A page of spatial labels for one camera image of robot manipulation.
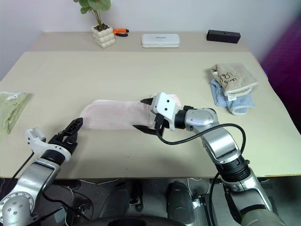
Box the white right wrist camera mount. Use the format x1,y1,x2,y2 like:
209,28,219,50
150,92,183,131

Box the beige towel with print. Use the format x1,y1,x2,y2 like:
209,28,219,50
209,63,260,97

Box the thin white cable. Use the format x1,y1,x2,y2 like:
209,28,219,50
63,185,79,226

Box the white flat case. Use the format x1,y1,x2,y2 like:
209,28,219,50
141,33,182,49

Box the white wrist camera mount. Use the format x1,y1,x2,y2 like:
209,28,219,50
150,92,183,131
24,127,71,161

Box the light blue towel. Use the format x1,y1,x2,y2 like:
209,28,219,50
209,77,256,116

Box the dark rounded shape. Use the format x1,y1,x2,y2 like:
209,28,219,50
166,180,194,223

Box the black rectangular box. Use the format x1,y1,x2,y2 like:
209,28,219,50
206,29,241,44

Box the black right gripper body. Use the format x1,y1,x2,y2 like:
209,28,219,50
153,113,170,137

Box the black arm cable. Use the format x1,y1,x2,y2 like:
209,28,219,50
158,124,247,223
11,152,35,180

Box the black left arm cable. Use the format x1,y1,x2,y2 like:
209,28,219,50
11,152,35,180

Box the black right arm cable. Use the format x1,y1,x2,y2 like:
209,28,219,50
158,124,247,223

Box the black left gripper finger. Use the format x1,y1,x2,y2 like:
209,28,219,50
63,122,84,137
60,118,84,135

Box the purple fabric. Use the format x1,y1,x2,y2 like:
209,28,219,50
260,14,301,137

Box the pink towel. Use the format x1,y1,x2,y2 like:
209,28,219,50
79,93,183,131

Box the green plant in white pot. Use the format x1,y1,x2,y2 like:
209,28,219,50
73,0,117,49

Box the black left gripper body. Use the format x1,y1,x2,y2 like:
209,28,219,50
48,131,79,155

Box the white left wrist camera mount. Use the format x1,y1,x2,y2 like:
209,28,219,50
24,127,71,161

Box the orange and black pliers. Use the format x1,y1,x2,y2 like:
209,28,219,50
112,28,130,37

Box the green towel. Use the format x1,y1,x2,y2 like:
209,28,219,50
0,91,32,135

